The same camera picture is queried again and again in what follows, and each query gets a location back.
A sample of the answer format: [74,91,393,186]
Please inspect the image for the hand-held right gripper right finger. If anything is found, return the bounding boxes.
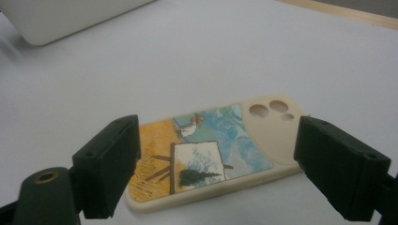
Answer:
[293,115,392,222]

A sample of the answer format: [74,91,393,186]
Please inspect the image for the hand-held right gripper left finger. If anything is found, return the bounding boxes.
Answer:
[71,114,142,219]

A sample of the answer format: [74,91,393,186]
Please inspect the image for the beige painted phone case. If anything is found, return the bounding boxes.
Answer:
[124,93,309,215]

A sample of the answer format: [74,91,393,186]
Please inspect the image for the white plastic storage box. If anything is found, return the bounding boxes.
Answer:
[0,0,158,47]

